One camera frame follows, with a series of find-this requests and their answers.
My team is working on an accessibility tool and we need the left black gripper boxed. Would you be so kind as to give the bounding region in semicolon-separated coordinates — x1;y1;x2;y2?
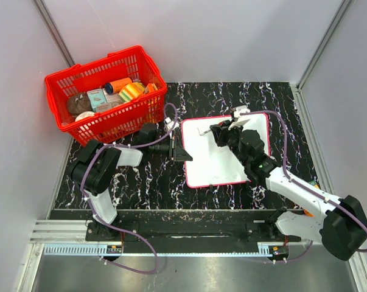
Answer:
150;136;193;162

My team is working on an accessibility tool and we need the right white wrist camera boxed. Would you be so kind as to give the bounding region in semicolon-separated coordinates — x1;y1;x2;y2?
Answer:
228;105;250;130

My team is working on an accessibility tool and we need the aluminium rail frame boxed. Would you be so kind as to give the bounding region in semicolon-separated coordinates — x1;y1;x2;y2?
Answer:
16;220;367;291

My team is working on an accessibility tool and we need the white round lid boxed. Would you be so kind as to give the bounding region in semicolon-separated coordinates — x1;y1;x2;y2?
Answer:
75;111;95;122

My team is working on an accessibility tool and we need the pink framed whiteboard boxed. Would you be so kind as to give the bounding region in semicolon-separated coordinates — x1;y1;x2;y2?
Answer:
181;113;280;189

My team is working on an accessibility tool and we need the red plastic shopping basket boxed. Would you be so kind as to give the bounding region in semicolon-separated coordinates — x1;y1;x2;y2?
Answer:
44;46;167;145

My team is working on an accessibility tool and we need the brown round bread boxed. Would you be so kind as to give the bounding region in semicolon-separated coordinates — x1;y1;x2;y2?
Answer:
66;92;92;117

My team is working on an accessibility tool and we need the orange blue cylinder can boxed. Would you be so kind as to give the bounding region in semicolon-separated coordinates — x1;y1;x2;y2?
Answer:
103;77;132;95

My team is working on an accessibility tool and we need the yellow green striped package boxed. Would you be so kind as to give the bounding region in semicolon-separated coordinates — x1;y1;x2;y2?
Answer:
119;82;145;103

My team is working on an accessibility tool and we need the teal small box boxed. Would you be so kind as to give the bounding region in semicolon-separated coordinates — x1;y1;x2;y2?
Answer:
86;88;107;112

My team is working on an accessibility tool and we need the orange small package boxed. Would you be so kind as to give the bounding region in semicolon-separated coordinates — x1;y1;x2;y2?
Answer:
144;83;158;94

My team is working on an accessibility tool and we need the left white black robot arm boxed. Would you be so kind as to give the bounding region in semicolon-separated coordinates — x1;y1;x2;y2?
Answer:
69;123;193;241

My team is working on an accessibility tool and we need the red whiteboard marker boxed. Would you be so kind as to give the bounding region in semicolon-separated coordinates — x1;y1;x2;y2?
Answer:
197;128;212;136

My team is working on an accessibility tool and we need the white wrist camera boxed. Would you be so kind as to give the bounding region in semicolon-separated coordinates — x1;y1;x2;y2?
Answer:
228;105;250;130
164;117;176;132

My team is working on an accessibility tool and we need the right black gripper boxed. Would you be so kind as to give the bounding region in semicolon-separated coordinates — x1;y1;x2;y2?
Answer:
211;119;249;167

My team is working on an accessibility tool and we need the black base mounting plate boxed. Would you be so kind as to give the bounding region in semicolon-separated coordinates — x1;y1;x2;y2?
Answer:
86;210;301;256

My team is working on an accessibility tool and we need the pink white small box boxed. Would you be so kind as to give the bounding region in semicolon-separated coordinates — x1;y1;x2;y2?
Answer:
96;91;124;113

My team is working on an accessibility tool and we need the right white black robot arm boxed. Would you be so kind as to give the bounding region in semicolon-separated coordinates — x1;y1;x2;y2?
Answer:
210;120;367;261

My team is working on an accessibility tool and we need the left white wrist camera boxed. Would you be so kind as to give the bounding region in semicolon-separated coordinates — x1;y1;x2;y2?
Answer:
164;117;176;132

